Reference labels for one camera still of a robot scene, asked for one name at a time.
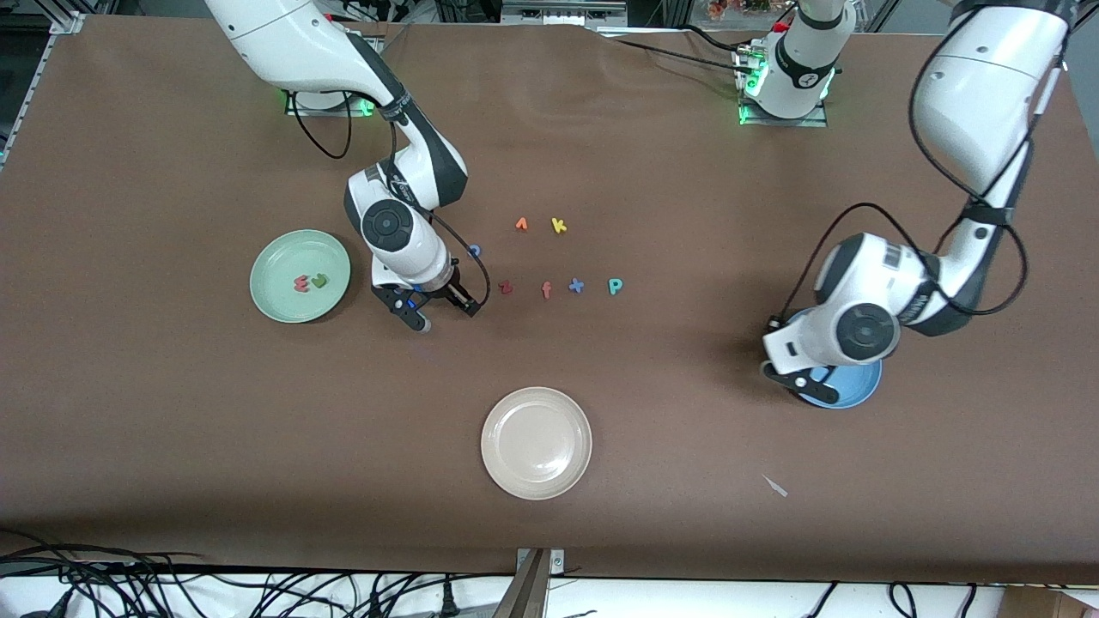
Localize light green plate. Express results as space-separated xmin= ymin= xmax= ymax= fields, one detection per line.
xmin=250 ymin=229 xmax=352 ymax=324

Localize beige plate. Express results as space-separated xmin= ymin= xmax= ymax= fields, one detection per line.
xmin=481 ymin=386 xmax=593 ymax=500

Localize grey metal box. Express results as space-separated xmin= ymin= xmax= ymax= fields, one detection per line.
xmin=501 ymin=0 xmax=628 ymax=25

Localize blue plate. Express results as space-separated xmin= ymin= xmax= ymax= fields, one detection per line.
xmin=777 ymin=309 xmax=883 ymax=409

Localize cardboard box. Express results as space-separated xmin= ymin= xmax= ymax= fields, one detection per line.
xmin=1000 ymin=586 xmax=1099 ymax=618

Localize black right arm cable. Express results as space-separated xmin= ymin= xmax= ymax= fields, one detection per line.
xmin=290 ymin=86 xmax=492 ymax=312

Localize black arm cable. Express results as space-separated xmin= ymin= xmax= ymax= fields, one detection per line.
xmin=290 ymin=86 xmax=492 ymax=312
xmin=773 ymin=34 xmax=1070 ymax=331

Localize grey metal bracket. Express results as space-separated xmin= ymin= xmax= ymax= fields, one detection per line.
xmin=494 ymin=548 xmax=566 ymax=618

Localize black base cable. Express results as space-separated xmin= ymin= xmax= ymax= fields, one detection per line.
xmin=601 ymin=34 xmax=756 ymax=76
xmin=674 ymin=22 xmax=752 ymax=57

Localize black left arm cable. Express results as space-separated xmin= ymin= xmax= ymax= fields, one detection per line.
xmin=773 ymin=34 xmax=1070 ymax=331

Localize tangled black floor cables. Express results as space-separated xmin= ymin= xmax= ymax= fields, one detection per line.
xmin=0 ymin=528 xmax=516 ymax=618

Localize aluminium frame corner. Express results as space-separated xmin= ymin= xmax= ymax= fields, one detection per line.
xmin=0 ymin=0 xmax=117 ymax=168

